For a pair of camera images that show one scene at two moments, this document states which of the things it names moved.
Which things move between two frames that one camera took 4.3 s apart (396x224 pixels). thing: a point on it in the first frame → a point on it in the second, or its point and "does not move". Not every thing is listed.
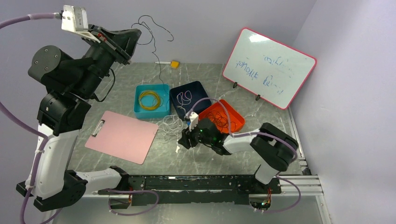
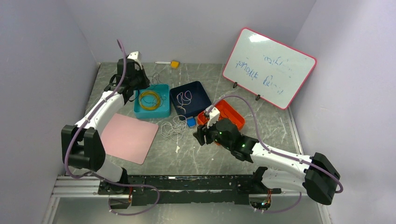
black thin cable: x=153 y=39 → x=159 y=75
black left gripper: x=123 y=41 → x=146 y=82
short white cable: x=184 y=99 does not move
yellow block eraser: x=175 y=64 does not move
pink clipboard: x=125 y=138 does not move
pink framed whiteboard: x=272 y=71 does not move
